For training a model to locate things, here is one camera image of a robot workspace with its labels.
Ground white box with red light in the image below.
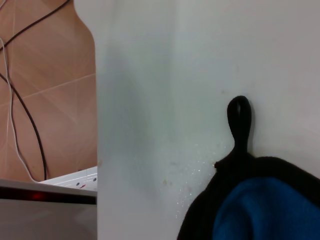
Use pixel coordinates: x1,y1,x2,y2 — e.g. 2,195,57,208
0,178,98,240

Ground black floor cable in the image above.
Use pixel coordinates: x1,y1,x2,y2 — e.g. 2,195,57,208
0,72,48,181
0,0,72,52

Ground blue rag with black trim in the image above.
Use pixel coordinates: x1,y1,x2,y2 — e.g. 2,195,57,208
176,95,320,240

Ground white floor cable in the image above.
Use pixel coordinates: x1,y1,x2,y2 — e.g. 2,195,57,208
0,37,39,184

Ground white power strip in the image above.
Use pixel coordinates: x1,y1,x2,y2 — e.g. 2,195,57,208
37,165,99,192

